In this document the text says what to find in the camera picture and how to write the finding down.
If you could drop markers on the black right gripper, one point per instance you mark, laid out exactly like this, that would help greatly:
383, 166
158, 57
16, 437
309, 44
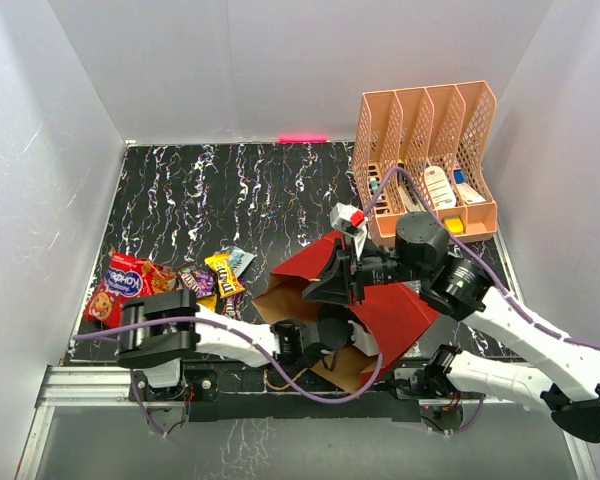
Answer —
338, 280

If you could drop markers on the red brown paper bag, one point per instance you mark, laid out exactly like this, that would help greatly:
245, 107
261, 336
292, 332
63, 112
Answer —
393, 314

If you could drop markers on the light blue snack packet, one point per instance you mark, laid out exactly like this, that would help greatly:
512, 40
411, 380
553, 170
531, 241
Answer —
239, 259

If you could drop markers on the yellow M&M's pack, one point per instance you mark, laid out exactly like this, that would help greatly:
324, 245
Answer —
210, 302
228, 283

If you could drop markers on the red candy bag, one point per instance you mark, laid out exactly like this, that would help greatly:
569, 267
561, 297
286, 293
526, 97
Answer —
125, 279

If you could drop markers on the brown M&M's pack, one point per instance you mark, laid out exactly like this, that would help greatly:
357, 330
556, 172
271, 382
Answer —
232, 306

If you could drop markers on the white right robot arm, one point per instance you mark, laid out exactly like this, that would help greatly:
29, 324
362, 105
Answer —
560, 378

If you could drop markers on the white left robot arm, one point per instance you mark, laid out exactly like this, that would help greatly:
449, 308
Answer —
163, 328

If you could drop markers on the yellow sticky note block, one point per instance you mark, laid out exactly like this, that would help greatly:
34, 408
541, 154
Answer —
454, 225

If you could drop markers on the white label card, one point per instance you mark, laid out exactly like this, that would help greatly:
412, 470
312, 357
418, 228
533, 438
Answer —
439, 188

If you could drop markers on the peach plastic file organizer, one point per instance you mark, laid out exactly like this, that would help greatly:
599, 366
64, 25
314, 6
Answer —
401, 132

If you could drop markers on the pink tape strip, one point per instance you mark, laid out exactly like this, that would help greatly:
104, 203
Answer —
301, 139

